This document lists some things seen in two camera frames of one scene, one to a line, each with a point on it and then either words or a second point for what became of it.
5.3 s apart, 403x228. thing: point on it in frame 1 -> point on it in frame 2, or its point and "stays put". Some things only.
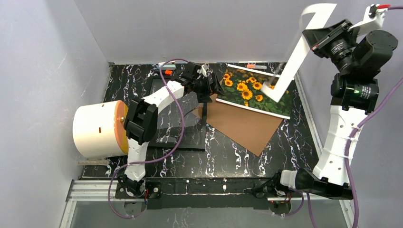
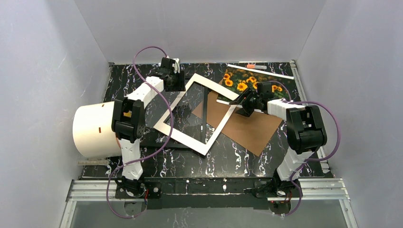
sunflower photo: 242,86 stays put
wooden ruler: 93,163 stays put
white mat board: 322,14 -> 198,146
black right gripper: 323,36 -> 247,102
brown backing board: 251,128 stays put
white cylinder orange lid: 99,129 stays put
